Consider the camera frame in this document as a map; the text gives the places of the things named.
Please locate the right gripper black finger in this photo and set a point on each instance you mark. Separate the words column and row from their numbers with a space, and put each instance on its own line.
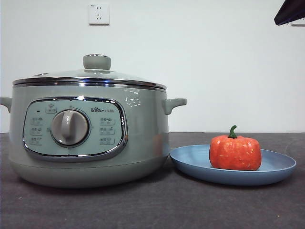
column 291, row 13

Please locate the orange pumpkin with green stem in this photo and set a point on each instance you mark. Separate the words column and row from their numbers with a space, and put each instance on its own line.
column 234, row 155

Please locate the blue plate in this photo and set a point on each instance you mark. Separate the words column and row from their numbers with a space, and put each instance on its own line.
column 190, row 162

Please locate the glass lid with green knob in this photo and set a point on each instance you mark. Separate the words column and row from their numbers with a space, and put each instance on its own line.
column 97, row 62

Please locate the pale green electric steamer pot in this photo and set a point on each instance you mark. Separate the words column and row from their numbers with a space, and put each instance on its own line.
column 143, row 133

